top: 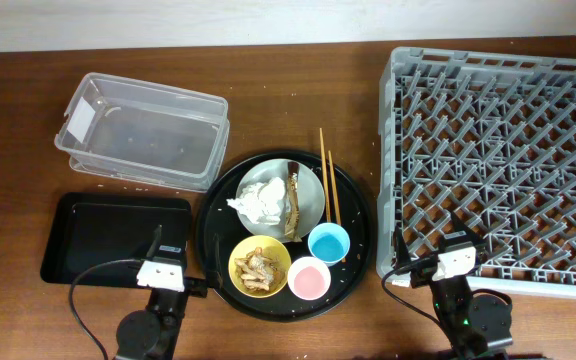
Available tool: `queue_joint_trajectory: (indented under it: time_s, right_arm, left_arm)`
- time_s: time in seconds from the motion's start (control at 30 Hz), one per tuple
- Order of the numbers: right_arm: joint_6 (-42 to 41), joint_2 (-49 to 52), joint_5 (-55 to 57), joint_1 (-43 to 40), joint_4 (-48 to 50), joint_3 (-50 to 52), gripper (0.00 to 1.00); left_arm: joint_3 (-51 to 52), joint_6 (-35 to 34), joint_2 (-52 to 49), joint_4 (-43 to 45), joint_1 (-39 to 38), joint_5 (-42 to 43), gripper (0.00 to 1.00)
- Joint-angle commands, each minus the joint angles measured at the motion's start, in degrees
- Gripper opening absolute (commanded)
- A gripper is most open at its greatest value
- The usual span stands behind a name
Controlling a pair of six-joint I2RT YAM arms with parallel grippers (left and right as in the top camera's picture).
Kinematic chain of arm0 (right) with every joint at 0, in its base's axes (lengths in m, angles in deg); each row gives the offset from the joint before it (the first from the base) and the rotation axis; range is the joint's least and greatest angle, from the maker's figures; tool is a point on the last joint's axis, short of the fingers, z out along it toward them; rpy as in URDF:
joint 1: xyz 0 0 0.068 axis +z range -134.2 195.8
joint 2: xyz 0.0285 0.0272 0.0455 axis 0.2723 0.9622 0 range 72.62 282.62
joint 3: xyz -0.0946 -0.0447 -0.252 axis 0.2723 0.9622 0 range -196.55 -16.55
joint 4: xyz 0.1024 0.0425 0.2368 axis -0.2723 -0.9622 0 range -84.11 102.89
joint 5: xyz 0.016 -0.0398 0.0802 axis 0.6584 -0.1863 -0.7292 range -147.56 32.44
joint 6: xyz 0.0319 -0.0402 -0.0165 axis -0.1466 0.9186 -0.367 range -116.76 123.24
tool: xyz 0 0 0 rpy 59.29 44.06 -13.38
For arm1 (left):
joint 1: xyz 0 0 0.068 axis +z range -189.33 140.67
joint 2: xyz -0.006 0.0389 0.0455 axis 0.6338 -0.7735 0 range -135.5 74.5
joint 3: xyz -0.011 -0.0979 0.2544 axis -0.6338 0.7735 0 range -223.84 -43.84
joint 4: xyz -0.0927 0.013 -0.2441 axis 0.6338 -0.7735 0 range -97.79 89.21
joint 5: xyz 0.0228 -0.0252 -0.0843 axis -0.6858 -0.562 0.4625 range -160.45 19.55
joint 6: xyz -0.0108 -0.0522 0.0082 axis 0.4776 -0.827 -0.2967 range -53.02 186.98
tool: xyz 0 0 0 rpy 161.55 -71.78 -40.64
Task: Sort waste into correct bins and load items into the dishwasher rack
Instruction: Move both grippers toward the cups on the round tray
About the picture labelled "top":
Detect grey dishwasher rack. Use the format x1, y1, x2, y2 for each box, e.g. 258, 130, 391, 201
376, 47, 576, 299

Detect white tissue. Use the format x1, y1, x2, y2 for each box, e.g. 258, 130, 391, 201
227, 177, 286, 225

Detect grey plate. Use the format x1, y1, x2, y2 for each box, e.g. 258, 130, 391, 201
232, 159, 325, 243

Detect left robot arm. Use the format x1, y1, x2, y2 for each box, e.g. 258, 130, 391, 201
115, 226, 223, 360

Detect clear plastic bin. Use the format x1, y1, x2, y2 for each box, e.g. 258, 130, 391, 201
54, 73, 230, 192

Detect brown snack wrapper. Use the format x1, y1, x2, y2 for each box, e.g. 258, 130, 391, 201
284, 161, 302, 242

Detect round black tray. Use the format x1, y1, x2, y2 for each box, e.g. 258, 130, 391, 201
195, 149, 377, 322

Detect blue cup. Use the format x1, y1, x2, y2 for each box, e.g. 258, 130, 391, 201
307, 223, 350, 267

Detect black rectangular tray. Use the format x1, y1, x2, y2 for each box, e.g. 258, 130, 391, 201
40, 192, 192, 284

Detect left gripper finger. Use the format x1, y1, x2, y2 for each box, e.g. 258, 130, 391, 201
209, 233, 223, 289
146, 225, 162, 259

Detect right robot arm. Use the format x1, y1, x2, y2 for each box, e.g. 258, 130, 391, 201
381, 213, 513, 359

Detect yellow bowl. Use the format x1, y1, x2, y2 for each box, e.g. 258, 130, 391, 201
228, 235, 292, 298

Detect pink cup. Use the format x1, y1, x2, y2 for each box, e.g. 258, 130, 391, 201
287, 257, 331, 301

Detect wooden chopstick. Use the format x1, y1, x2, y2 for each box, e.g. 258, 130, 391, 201
319, 128, 332, 223
324, 151, 349, 263

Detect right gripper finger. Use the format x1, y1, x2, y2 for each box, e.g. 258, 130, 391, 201
448, 212, 485, 246
394, 228, 412, 270

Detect food scraps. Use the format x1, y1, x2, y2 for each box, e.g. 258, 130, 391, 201
233, 247, 286, 297

